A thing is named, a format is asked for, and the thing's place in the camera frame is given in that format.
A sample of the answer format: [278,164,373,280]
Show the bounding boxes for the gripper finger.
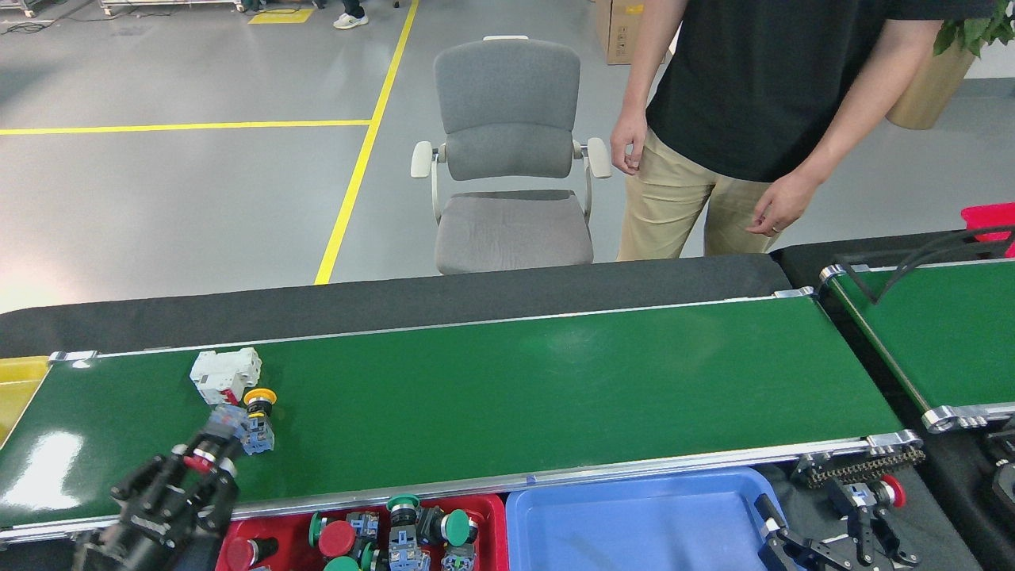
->
[852,508,921,568]
[755,493,841,571]

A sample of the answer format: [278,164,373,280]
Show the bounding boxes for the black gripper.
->
[75,448,241,571]

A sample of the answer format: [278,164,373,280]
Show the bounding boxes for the red mushroom push button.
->
[316,519,358,559]
[839,473,907,518]
[181,403,248,477]

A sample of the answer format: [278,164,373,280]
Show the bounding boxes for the red button with black body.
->
[225,536,280,571]

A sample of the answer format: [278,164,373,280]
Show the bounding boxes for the red plastic tray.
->
[216,494,510,571]

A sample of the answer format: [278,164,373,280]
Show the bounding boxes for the blue plastic tray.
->
[505,466,794,571]

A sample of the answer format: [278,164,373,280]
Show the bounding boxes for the yellow plastic tray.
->
[0,355,50,445]

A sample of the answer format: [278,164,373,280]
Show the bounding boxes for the short green conveyor belt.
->
[821,258,1015,435]

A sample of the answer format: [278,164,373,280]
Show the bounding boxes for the long green conveyor belt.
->
[0,287,925,544]

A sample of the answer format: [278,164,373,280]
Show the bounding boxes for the person's left hand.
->
[748,171,822,236]

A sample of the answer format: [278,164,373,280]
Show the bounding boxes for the person's right hand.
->
[610,111,649,176]

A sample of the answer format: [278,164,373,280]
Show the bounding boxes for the yellow mushroom push button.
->
[239,387,279,456]

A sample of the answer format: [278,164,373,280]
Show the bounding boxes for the white circuit breaker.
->
[189,347,263,406]

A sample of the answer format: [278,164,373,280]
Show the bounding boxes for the red plastic bin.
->
[961,202,1015,259]

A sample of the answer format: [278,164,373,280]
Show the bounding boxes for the tan plant pot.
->
[886,40,978,130]

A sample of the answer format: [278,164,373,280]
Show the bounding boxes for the grey office chair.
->
[410,35,613,275]

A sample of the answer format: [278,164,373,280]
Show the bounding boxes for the green plant leaves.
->
[934,0,1015,56]

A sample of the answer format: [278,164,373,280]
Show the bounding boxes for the brown cardboard box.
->
[595,0,665,66]

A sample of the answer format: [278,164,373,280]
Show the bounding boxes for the conveyor drive chain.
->
[793,448,927,487]

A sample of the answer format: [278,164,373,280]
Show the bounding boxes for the black guide frame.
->
[833,226,1015,306]

